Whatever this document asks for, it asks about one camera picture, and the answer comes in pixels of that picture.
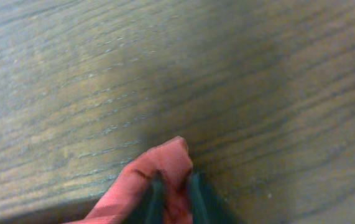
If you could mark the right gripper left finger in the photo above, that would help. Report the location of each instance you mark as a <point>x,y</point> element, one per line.
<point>150,208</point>

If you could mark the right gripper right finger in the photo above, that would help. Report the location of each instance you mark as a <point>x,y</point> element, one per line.
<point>206,206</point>

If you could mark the red orange t-shirt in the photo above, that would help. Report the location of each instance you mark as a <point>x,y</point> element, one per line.
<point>172,161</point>

